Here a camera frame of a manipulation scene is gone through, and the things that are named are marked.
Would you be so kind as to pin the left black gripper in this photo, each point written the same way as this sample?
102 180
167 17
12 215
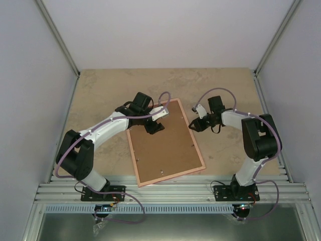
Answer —
154 128

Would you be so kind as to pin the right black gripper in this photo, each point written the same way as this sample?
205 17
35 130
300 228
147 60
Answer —
200 127

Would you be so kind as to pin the pink wooden picture frame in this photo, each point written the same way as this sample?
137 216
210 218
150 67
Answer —
198 155

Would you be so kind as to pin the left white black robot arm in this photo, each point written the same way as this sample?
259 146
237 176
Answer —
76 152

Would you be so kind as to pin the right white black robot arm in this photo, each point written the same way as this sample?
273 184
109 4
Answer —
261 143

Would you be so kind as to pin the right controller circuit board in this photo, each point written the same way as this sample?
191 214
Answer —
244 206

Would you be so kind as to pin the controller circuit board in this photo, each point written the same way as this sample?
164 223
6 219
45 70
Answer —
105 207
244 206

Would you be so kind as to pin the left controller circuit board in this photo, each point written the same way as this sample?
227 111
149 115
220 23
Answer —
105 207

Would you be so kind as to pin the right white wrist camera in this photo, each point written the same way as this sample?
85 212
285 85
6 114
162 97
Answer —
200 110

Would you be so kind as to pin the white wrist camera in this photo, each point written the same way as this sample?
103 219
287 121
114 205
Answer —
200 110
158 112

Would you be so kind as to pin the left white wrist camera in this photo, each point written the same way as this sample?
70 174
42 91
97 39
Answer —
158 112

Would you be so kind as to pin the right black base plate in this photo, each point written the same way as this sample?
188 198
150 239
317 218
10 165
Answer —
229 193

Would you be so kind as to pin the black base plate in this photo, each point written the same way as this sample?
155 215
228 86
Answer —
115 196
229 193

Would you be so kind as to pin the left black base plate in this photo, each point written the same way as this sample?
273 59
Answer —
115 196

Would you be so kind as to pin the aluminium mounting rail bed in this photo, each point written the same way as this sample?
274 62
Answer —
190 188

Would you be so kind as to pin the slotted blue cable duct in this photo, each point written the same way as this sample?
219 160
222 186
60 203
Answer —
148 209

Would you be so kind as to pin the left aluminium corner post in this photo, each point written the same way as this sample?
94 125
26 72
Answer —
57 36

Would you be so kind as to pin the aluminium corner post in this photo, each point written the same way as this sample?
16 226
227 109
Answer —
277 36
57 36

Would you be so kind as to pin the right aluminium corner post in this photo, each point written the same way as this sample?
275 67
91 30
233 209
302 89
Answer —
277 36

